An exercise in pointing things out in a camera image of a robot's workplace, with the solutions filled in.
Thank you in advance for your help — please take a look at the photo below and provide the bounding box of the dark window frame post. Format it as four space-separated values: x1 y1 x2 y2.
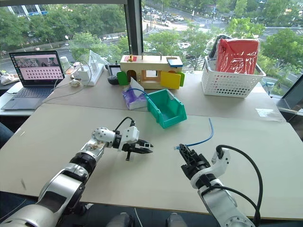
124 0 144 61

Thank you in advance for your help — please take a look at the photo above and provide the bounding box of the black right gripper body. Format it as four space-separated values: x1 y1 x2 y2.
181 153 213 182

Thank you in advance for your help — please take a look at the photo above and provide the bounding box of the white paper cup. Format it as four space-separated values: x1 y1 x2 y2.
60 56 72 72

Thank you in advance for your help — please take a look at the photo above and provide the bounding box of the white perforated plastic basket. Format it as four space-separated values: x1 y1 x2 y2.
201 56 267 98

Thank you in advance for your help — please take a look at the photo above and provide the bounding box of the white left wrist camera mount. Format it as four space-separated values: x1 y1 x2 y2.
117 126 140 152

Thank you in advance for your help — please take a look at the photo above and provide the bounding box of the white power adapter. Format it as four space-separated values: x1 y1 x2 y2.
76 67 92 81

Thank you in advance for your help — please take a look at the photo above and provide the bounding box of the red package in plastic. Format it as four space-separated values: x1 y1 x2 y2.
215 38 260 74

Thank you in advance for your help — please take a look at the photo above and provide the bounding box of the green plastic bin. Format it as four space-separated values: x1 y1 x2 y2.
144 89 187 130

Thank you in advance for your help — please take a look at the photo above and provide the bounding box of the open laptop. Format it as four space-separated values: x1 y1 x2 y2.
0 50 66 111

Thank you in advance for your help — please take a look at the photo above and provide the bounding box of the short blue cable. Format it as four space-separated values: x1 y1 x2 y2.
129 88 149 97

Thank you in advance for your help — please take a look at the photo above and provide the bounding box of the black bag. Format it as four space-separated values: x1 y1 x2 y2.
209 35 228 59

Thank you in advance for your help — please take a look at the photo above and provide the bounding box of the clear plastic bag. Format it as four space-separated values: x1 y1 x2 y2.
88 49 109 70

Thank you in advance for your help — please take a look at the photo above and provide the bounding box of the white power strip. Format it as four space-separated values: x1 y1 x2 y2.
79 61 106 87

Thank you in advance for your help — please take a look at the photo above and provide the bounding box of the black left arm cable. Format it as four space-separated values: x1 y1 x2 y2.
114 116 136 132

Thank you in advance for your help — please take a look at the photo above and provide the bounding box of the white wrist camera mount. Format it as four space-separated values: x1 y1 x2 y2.
117 126 140 152
190 148 231 190

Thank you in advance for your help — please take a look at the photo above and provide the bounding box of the dark rounded shape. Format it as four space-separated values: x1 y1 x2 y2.
166 212 188 227
106 212 134 227

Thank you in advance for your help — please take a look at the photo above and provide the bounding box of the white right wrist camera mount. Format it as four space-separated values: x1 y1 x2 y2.
190 148 231 190

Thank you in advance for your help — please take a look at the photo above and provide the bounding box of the wooden toy lock box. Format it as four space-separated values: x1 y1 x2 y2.
116 52 186 90

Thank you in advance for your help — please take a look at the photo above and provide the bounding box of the black handheld controller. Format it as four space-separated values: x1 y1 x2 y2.
107 63 122 85

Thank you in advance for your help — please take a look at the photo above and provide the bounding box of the blue network cable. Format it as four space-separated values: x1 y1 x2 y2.
174 118 215 151

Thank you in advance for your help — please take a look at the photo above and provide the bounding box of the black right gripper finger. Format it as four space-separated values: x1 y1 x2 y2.
184 144 198 165
178 143 191 167

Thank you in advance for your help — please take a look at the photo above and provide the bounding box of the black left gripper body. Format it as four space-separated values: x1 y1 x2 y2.
122 139 145 162

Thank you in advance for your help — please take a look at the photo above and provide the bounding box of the snack bag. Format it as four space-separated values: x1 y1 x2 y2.
0 72 20 86

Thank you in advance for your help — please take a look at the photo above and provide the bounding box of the purple tissue pack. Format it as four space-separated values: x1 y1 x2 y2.
122 78 149 111

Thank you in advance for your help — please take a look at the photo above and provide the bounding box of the white charging cable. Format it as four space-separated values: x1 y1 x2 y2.
52 60 92 91

